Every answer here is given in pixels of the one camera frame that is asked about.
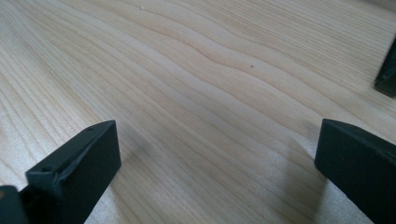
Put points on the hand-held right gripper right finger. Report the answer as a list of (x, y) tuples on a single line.
[(364, 168)]

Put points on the black shelf with metal legs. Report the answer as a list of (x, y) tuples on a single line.
[(389, 77)]

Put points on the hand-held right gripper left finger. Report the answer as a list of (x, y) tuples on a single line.
[(77, 174)]

